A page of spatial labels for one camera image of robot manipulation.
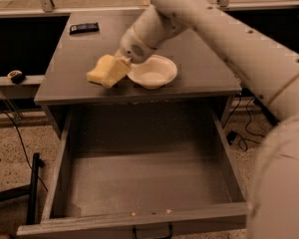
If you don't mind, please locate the black metal stand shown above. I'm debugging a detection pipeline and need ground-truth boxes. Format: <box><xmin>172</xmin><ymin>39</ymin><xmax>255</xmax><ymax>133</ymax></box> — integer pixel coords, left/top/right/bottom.
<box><xmin>0</xmin><ymin>152</ymin><xmax>45</xmax><ymax>225</ymax></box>

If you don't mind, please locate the black tape measure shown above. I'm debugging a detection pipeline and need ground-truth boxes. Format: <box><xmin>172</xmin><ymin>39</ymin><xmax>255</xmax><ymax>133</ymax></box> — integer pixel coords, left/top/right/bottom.
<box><xmin>7</xmin><ymin>70</ymin><xmax>26</xmax><ymax>84</ymax></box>

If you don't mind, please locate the white bowl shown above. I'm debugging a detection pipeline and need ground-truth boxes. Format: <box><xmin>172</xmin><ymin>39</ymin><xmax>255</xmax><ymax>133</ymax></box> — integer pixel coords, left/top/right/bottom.
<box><xmin>128</xmin><ymin>55</ymin><xmax>177</xmax><ymax>90</ymax></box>

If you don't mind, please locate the black drawer handle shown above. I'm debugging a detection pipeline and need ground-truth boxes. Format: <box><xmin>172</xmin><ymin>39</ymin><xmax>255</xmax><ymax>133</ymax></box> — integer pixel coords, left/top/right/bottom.
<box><xmin>132</xmin><ymin>224</ymin><xmax>173</xmax><ymax>239</ymax></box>

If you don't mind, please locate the black floor cable left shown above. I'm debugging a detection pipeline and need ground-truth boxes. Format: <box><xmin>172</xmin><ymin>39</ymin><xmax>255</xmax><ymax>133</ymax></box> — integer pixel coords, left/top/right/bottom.
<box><xmin>0</xmin><ymin>108</ymin><xmax>49</xmax><ymax>193</ymax></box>

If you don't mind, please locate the grey drawer cabinet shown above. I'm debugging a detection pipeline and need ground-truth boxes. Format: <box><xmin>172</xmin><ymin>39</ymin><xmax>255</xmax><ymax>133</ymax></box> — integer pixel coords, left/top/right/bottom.
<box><xmin>35</xmin><ymin>7</ymin><xmax>241</xmax><ymax>131</ymax></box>

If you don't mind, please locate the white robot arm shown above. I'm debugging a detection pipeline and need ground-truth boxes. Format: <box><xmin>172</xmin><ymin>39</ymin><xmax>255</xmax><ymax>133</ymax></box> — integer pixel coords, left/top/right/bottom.
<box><xmin>102</xmin><ymin>0</ymin><xmax>299</xmax><ymax>239</ymax></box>

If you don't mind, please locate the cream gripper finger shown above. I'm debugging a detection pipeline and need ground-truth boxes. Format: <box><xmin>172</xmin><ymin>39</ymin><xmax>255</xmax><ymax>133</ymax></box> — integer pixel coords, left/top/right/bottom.
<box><xmin>102</xmin><ymin>59</ymin><xmax>131</xmax><ymax>89</ymax></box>
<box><xmin>97</xmin><ymin>55</ymin><xmax>115</xmax><ymax>70</ymax></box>

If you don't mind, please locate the open grey top drawer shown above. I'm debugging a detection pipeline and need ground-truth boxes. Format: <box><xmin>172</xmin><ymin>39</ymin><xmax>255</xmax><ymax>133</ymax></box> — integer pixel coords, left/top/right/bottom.
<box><xmin>17</xmin><ymin>100</ymin><xmax>246</xmax><ymax>239</ymax></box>

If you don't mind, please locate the yellow sponge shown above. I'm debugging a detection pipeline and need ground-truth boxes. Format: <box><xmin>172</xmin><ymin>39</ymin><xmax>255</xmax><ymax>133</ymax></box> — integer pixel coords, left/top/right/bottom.
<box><xmin>86</xmin><ymin>54</ymin><xmax>131</xmax><ymax>90</ymax></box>

